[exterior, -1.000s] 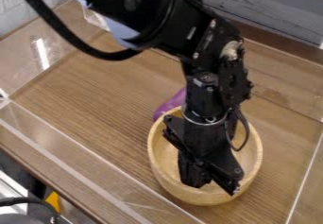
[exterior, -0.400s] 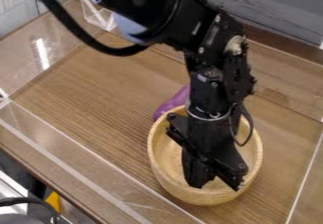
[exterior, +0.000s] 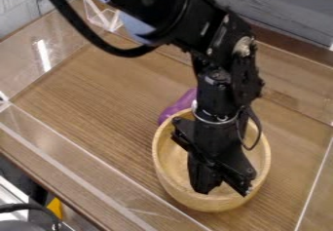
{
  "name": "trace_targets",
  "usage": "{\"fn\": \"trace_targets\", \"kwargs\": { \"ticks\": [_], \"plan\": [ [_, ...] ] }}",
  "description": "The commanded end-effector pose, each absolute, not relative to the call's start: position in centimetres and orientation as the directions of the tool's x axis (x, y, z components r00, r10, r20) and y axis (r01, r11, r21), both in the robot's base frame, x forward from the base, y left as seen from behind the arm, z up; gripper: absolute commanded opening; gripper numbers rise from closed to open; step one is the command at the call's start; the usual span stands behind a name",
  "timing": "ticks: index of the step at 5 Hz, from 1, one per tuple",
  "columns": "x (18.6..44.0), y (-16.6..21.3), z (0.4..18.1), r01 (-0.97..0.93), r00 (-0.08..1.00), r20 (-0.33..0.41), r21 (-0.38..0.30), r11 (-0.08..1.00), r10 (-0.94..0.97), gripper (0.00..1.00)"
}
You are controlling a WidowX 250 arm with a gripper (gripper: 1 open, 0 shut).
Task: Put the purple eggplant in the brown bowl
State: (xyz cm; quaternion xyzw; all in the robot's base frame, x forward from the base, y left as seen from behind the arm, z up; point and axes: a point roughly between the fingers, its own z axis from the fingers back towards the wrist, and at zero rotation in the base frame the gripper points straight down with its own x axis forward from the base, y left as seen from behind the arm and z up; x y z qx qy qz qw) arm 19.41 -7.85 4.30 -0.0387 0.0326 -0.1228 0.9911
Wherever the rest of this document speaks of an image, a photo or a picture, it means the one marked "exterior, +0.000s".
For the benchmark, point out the brown wooden bowl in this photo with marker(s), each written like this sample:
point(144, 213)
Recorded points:
point(169, 159)

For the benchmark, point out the purple toy eggplant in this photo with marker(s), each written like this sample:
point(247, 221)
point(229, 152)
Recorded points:
point(183, 103)

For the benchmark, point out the yellow black device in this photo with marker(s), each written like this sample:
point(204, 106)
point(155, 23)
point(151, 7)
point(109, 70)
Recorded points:
point(61, 211)

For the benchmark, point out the clear acrylic enclosure wall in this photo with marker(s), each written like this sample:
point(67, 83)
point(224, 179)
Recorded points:
point(79, 118)

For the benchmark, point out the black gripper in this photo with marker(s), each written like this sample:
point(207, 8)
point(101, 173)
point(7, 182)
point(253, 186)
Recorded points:
point(216, 156)

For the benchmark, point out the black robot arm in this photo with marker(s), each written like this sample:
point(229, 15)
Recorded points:
point(217, 38)

